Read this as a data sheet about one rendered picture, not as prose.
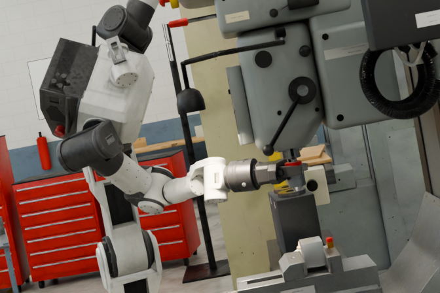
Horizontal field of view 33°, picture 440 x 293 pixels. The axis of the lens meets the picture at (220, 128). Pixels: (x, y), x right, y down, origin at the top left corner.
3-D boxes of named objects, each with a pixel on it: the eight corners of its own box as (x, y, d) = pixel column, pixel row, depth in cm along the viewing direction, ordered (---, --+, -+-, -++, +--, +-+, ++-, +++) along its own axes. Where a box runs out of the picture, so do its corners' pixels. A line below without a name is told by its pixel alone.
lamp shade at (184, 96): (173, 115, 189) (168, 91, 189) (196, 110, 193) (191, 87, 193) (187, 113, 183) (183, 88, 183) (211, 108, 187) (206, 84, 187)
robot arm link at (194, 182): (213, 155, 202) (184, 165, 212) (213, 187, 199) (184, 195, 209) (231, 158, 206) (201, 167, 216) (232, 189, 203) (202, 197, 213)
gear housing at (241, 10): (220, 34, 182) (212, -5, 182) (222, 40, 207) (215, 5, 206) (353, 8, 181) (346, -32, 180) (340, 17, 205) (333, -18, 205)
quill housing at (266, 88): (257, 156, 186) (234, 32, 184) (255, 150, 206) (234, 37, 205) (331, 142, 185) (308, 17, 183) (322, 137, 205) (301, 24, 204)
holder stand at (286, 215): (287, 259, 227) (275, 197, 226) (277, 245, 249) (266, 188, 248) (325, 252, 228) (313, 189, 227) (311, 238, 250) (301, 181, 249)
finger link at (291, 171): (303, 175, 193) (281, 178, 195) (301, 163, 193) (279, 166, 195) (302, 176, 191) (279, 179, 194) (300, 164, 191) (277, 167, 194)
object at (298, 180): (307, 182, 198) (303, 163, 198) (304, 186, 193) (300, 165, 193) (290, 185, 199) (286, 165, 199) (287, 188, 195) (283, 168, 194)
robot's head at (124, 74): (114, 92, 208) (116, 74, 200) (105, 64, 212) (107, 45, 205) (137, 88, 210) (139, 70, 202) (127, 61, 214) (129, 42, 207)
